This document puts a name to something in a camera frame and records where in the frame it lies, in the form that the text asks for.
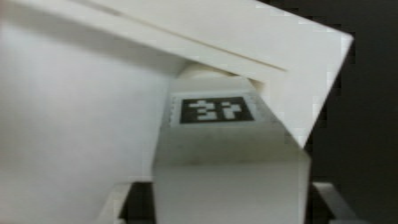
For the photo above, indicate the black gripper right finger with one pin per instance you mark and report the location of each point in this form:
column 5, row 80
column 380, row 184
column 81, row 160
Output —
column 330, row 210

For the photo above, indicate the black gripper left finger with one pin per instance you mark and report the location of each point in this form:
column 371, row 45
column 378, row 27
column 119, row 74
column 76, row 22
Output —
column 129, row 207

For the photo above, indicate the white square tabletop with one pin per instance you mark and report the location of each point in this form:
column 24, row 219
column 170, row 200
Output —
column 83, row 87

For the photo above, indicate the white U-shaped fence obstacle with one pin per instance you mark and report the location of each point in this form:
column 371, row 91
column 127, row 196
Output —
column 254, row 40

